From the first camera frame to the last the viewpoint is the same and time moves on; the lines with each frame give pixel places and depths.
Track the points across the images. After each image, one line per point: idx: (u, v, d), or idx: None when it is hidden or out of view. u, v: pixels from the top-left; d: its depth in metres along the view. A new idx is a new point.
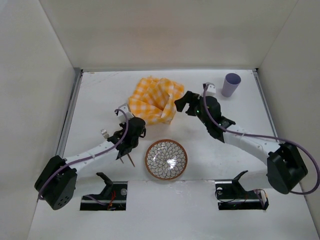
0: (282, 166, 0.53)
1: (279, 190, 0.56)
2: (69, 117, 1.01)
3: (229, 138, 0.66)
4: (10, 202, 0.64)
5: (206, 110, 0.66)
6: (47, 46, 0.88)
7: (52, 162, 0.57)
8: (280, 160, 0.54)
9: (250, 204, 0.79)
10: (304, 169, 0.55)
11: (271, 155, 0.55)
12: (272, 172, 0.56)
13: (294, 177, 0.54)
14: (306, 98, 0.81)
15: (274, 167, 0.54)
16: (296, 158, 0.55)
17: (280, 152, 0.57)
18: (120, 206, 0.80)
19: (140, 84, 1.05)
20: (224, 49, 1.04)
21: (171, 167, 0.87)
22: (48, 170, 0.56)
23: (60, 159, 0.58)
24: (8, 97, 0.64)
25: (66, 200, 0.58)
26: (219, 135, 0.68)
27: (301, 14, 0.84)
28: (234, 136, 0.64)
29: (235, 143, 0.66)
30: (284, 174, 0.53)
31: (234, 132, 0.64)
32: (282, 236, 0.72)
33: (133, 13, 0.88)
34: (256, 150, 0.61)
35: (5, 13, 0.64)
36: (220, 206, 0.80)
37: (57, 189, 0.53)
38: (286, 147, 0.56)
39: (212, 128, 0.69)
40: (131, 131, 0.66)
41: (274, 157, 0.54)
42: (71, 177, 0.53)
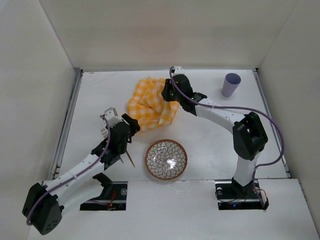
0: (246, 133, 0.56)
1: (243, 156, 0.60)
2: (69, 117, 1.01)
3: (201, 112, 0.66)
4: (10, 202, 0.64)
5: (175, 87, 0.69)
6: (47, 45, 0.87)
7: (31, 192, 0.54)
8: (244, 129, 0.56)
9: (250, 204, 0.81)
10: (265, 138, 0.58)
11: (236, 123, 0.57)
12: (235, 139, 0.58)
13: (256, 144, 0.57)
14: (306, 98, 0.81)
15: (238, 135, 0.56)
16: (258, 128, 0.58)
17: (245, 122, 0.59)
18: (120, 206, 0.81)
19: (139, 85, 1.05)
20: (225, 49, 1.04)
21: (171, 167, 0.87)
22: (29, 200, 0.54)
23: (40, 186, 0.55)
24: (8, 97, 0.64)
25: (55, 223, 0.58)
26: (191, 109, 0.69)
27: (301, 14, 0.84)
28: (204, 109, 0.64)
29: (206, 116, 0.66)
30: (246, 140, 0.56)
31: (204, 105, 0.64)
32: (282, 236, 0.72)
33: (133, 13, 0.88)
34: (223, 121, 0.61)
35: (6, 13, 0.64)
36: (220, 205, 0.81)
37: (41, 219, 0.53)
38: (250, 117, 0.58)
39: (185, 104, 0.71)
40: (115, 139, 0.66)
41: (239, 126, 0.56)
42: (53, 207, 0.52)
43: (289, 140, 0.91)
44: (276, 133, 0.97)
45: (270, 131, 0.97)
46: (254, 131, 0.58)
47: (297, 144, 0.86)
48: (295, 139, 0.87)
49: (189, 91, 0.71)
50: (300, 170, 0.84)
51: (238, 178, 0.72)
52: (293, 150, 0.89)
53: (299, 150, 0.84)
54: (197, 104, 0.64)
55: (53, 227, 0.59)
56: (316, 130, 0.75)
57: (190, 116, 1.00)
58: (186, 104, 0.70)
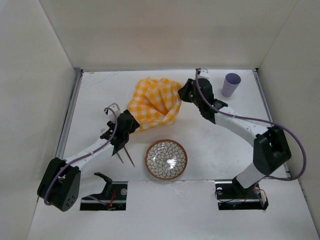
0: (268, 148, 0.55)
1: (263, 170, 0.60)
2: (69, 117, 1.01)
3: (220, 119, 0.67)
4: (10, 202, 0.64)
5: (199, 92, 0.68)
6: (47, 46, 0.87)
7: (52, 166, 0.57)
8: (266, 143, 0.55)
9: (250, 204, 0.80)
10: (288, 153, 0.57)
11: (258, 136, 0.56)
12: (256, 152, 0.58)
13: (278, 159, 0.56)
14: (306, 98, 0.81)
15: (259, 149, 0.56)
16: (281, 142, 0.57)
17: (268, 135, 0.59)
18: (120, 206, 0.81)
19: (139, 85, 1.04)
20: (224, 49, 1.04)
21: (171, 167, 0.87)
22: (49, 173, 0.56)
23: (60, 160, 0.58)
24: (8, 97, 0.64)
25: (72, 200, 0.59)
26: (211, 117, 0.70)
27: (301, 14, 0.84)
28: (225, 117, 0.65)
29: (226, 124, 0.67)
30: (267, 154, 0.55)
31: (225, 113, 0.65)
32: (282, 236, 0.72)
33: (133, 13, 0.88)
34: (244, 131, 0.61)
35: (6, 13, 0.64)
36: (220, 205, 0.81)
37: (63, 189, 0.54)
38: (274, 131, 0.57)
39: (204, 110, 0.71)
40: (121, 127, 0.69)
41: (261, 140, 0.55)
42: (76, 174, 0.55)
43: (289, 140, 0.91)
44: None
45: None
46: (277, 146, 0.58)
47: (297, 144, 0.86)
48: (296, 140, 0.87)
49: (210, 97, 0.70)
50: (300, 170, 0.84)
51: (242, 181, 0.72)
52: (293, 150, 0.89)
53: (299, 150, 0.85)
54: (218, 111, 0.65)
55: (71, 205, 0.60)
56: (316, 130, 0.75)
57: (191, 116, 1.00)
58: (205, 111, 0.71)
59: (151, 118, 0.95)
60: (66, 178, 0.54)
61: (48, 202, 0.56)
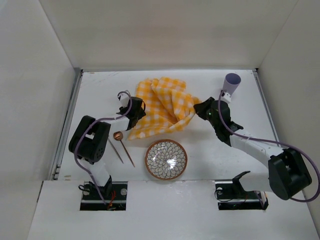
0: (284, 170, 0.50)
1: (280, 195, 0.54)
2: (69, 117, 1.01)
3: (235, 142, 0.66)
4: (10, 202, 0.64)
5: (219, 114, 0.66)
6: (46, 45, 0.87)
7: (84, 121, 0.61)
8: (282, 164, 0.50)
9: (249, 204, 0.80)
10: (308, 179, 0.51)
11: (273, 158, 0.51)
12: (272, 175, 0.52)
13: (296, 184, 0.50)
14: (306, 98, 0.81)
15: (274, 171, 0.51)
16: (299, 165, 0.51)
17: (283, 157, 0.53)
18: (120, 206, 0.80)
19: (139, 87, 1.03)
20: (224, 49, 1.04)
21: (171, 167, 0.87)
22: (81, 127, 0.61)
23: (89, 117, 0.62)
24: (8, 97, 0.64)
25: (100, 154, 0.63)
26: (226, 139, 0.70)
27: (301, 14, 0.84)
28: (240, 139, 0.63)
29: (241, 146, 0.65)
30: (284, 178, 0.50)
31: (240, 135, 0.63)
32: (282, 236, 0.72)
33: (133, 13, 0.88)
34: (259, 153, 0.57)
35: (6, 13, 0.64)
36: (220, 205, 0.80)
37: (96, 139, 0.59)
38: (290, 153, 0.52)
39: (220, 131, 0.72)
40: (133, 106, 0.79)
41: (276, 161, 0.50)
42: (107, 126, 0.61)
43: (289, 140, 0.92)
44: (275, 132, 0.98)
45: (270, 130, 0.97)
46: (294, 169, 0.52)
47: (297, 144, 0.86)
48: (295, 139, 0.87)
49: (228, 120, 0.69)
50: None
51: (246, 186, 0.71)
52: None
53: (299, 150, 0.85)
54: (233, 133, 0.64)
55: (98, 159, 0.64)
56: (316, 130, 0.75)
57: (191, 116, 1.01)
58: (222, 133, 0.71)
59: (155, 124, 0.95)
60: (98, 130, 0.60)
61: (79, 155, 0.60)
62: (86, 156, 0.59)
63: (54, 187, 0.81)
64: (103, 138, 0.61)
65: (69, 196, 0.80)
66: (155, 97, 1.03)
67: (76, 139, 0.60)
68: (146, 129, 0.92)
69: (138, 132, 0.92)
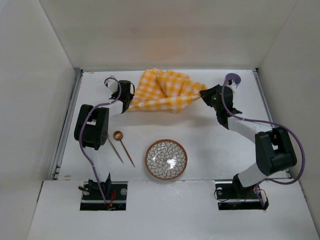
0: (268, 144, 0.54)
1: (263, 171, 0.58)
2: (69, 117, 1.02)
3: (232, 124, 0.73)
4: (10, 202, 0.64)
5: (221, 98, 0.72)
6: (46, 45, 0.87)
7: (82, 109, 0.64)
8: (268, 139, 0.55)
9: (249, 204, 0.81)
10: (292, 158, 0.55)
11: (260, 132, 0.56)
12: (259, 150, 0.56)
13: (279, 160, 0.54)
14: (306, 98, 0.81)
15: (260, 144, 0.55)
16: (285, 145, 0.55)
17: (272, 136, 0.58)
18: (120, 206, 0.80)
19: (144, 74, 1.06)
20: (224, 49, 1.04)
21: (171, 167, 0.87)
22: (80, 115, 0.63)
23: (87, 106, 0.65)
24: (8, 97, 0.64)
25: (104, 138, 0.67)
26: (224, 122, 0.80)
27: (301, 14, 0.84)
28: (236, 120, 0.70)
29: (236, 128, 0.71)
30: (268, 151, 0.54)
31: (237, 117, 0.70)
32: (283, 237, 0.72)
33: (133, 13, 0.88)
34: (250, 130, 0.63)
35: (6, 13, 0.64)
36: (220, 205, 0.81)
37: (99, 124, 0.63)
38: (278, 131, 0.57)
39: (220, 115, 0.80)
40: (123, 90, 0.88)
41: (263, 135, 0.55)
42: (107, 110, 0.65)
43: None
44: None
45: None
46: (281, 149, 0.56)
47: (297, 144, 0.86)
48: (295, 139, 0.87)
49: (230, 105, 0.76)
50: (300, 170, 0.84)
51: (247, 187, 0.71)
52: None
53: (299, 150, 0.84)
54: (232, 114, 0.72)
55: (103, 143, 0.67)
56: (316, 130, 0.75)
57: (191, 116, 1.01)
58: (221, 116, 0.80)
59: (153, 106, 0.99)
60: (99, 115, 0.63)
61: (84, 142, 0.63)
62: (92, 142, 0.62)
63: (54, 187, 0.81)
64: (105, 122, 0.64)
65: (69, 196, 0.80)
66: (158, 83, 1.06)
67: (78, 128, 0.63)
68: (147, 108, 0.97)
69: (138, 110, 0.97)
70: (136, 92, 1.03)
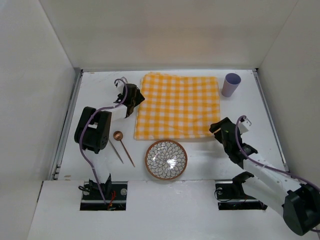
0: (301, 208, 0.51)
1: (293, 228, 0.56)
2: (69, 117, 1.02)
3: (248, 166, 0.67)
4: (10, 202, 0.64)
5: (235, 133, 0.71)
6: (46, 45, 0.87)
7: (86, 111, 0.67)
8: (299, 202, 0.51)
9: (249, 205, 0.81)
10: None
11: (290, 194, 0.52)
12: (288, 209, 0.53)
13: (311, 219, 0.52)
14: (306, 99, 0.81)
15: (291, 207, 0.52)
16: (316, 202, 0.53)
17: (300, 192, 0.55)
18: (120, 205, 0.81)
19: (145, 80, 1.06)
20: (224, 49, 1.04)
21: (171, 167, 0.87)
22: (84, 117, 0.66)
23: (90, 109, 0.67)
24: (8, 97, 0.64)
25: (105, 142, 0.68)
26: (239, 161, 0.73)
27: (301, 15, 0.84)
28: (254, 166, 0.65)
29: (253, 172, 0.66)
30: (300, 216, 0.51)
31: (255, 161, 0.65)
32: (283, 237, 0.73)
33: (132, 13, 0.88)
34: (274, 185, 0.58)
35: (5, 13, 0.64)
36: (220, 205, 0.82)
37: (100, 128, 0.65)
38: (307, 189, 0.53)
39: (232, 154, 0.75)
40: (129, 94, 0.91)
41: (293, 198, 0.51)
42: (109, 113, 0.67)
43: (289, 140, 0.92)
44: (275, 132, 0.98)
45: (270, 131, 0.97)
46: (311, 206, 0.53)
47: (297, 144, 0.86)
48: (295, 140, 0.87)
49: (240, 141, 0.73)
50: (300, 170, 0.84)
51: (246, 189, 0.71)
52: (293, 151, 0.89)
53: (299, 151, 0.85)
54: (247, 157, 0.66)
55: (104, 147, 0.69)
56: (316, 130, 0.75)
57: None
58: (234, 154, 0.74)
59: (160, 121, 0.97)
60: (101, 119, 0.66)
61: (85, 144, 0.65)
62: (93, 145, 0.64)
63: (54, 187, 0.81)
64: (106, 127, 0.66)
65: (69, 196, 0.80)
66: (161, 85, 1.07)
67: (80, 130, 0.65)
68: (155, 131, 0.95)
69: (147, 125, 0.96)
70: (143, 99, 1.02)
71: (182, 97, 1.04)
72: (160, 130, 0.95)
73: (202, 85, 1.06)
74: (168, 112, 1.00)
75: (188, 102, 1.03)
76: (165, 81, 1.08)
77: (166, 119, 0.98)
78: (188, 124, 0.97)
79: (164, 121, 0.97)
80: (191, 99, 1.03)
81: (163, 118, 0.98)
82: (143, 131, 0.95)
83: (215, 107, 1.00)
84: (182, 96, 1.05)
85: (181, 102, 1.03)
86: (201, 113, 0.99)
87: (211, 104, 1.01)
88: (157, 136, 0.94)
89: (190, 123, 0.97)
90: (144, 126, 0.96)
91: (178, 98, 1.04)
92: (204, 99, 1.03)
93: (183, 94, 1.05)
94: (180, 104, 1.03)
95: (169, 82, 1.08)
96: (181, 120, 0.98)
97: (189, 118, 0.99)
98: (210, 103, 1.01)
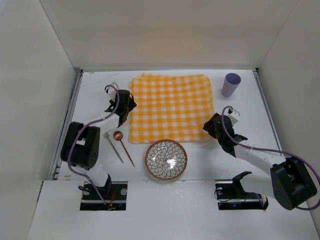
0: (286, 178, 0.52)
1: (284, 204, 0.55)
2: (69, 117, 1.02)
3: (239, 152, 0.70)
4: (10, 203, 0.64)
5: (222, 124, 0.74)
6: (46, 45, 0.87)
7: (73, 127, 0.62)
8: (284, 173, 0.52)
9: (249, 204, 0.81)
10: (312, 188, 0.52)
11: (275, 166, 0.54)
12: (276, 185, 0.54)
13: (300, 194, 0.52)
14: (306, 98, 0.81)
15: (277, 179, 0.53)
16: (303, 175, 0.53)
17: (287, 166, 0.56)
18: (120, 206, 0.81)
19: (133, 84, 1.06)
20: (224, 49, 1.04)
21: (171, 168, 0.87)
22: (69, 135, 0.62)
23: (77, 123, 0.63)
24: (8, 97, 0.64)
25: (95, 158, 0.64)
26: (231, 150, 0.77)
27: (301, 14, 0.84)
28: (243, 149, 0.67)
29: (244, 157, 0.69)
30: (287, 186, 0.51)
31: (244, 145, 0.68)
32: (283, 237, 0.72)
33: (133, 13, 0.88)
34: (262, 162, 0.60)
35: (5, 12, 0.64)
36: (220, 205, 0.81)
37: (88, 145, 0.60)
38: (292, 162, 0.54)
39: (224, 142, 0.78)
40: (121, 101, 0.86)
41: (278, 169, 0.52)
42: (97, 130, 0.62)
43: (289, 140, 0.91)
44: (275, 132, 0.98)
45: (270, 131, 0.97)
46: (298, 179, 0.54)
47: (297, 144, 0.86)
48: (296, 140, 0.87)
49: (231, 131, 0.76)
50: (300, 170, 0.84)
51: (246, 187, 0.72)
52: (293, 151, 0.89)
53: (299, 151, 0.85)
54: (237, 143, 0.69)
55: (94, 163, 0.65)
56: (316, 130, 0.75)
57: None
58: (226, 144, 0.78)
59: (153, 124, 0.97)
60: (88, 135, 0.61)
61: (72, 163, 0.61)
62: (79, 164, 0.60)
63: (54, 187, 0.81)
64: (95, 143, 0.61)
65: (69, 196, 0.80)
66: (150, 87, 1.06)
67: (67, 148, 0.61)
68: (150, 135, 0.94)
69: (141, 129, 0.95)
70: None
71: (173, 98, 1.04)
72: (156, 134, 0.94)
73: (191, 84, 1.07)
74: (161, 114, 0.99)
75: (178, 102, 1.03)
76: (154, 83, 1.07)
77: (160, 121, 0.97)
78: (182, 124, 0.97)
79: (158, 124, 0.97)
80: (173, 100, 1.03)
81: (156, 120, 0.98)
82: (138, 135, 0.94)
83: (206, 105, 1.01)
84: (172, 96, 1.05)
85: (172, 102, 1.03)
86: (193, 112, 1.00)
87: (202, 102, 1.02)
88: (153, 139, 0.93)
89: (184, 123, 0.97)
90: (138, 131, 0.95)
91: (169, 99, 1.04)
92: (195, 97, 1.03)
93: (173, 95, 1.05)
94: (171, 104, 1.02)
95: (158, 83, 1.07)
96: (174, 120, 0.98)
97: (182, 118, 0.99)
98: (200, 102, 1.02)
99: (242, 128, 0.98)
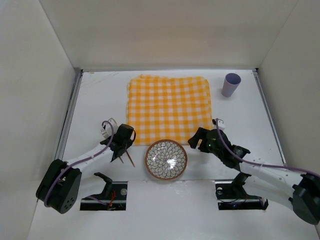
0: (309, 199, 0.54)
1: (306, 219, 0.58)
2: (69, 117, 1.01)
3: (246, 169, 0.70)
4: (10, 203, 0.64)
5: (221, 139, 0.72)
6: (46, 45, 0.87)
7: (54, 166, 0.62)
8: (306, 194, 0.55)
9: (249, 204, 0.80)
10: None
11: (296, 189, 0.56)
12: (297, 203, 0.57)
13: None
14: (306, 99, 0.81)
15: (299, 200, 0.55)
16: None
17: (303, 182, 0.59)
18: (120, 206, 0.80)
19: (132, 85, 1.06)
20: (225, 49, 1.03)
21: (171, 167, 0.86)
22: (50, 174, 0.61)
23: (62, 162, 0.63)
24: (8, 97, 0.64)
25: (71, 203, 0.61)
26: (234, 166, 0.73)
27: (301, 14, 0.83)
28: (252, 167, 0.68)
29: (252, 173, 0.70)
30: (311, 206, 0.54)
31: (252, 163, 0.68)
32: (282, 237, 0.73)
33: (133, 13, 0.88)
34: (277, 181, 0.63)
35: (5, 13, 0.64)
36: (220, 205, 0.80)
37: (63, 190, 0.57)
38: (309, 178, 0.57)
39: (225, 158, 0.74)
40: (123, 135, 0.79)
41: (300, 192, 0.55)
42: (78, 174, 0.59)
43: (288, 140, 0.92)
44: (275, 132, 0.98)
45: (270, 131, 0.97)
46: None
47: (297, 144, 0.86)
48: (295, 140, 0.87)
49: (228, 144, 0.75)
50: None
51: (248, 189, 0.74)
52: (293, 151, 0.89)
53: (299, 151, 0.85)
54: (243, 161, 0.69)
55: (69, 207, 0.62)
56: (316, 131, 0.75)
57: None
58: (227, 160, 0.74)
59: (150, 126, 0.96)
60: (67, 178, 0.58)
61: (47, 203, 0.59)
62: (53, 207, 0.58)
63: None
64: (71, 189, 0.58)
65: None
66: (148, 88, 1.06)
67: (45, 187, 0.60)
68: (146, 136, 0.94)
69: (138, 131, 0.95)
70: (131, 105, 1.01)
71: (171, 99, 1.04)
72: (152, 136, 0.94)
73: (189, 85, 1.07)
74: (158, 116, 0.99)
75: (176, 104, 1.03)
76: (152, 85, 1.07)
77: (156, 123, 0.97)
78: (179, 127, 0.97)
79: (155, 126, 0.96)
80: (171, 102, 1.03)
81: (153, 122, 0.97)
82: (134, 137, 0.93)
83: (204, 107, 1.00)
84: (170, 98, 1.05)
85: (170, 104, 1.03)
86: (190, 115, 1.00)
87: (199, 104, 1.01)
88: (150, 141, 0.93)
89: (181, 125, 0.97)
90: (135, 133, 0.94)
91: (166, 101, 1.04)
92: (193, 100, 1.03)
93: (171, 96, 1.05)
94: (168, 106, 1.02)
95: (156, 85, 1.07)
96: (171, 123, 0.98)
97: (179, 120, 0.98)
98: (198, 104, 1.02)
99: (242, 129, 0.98)
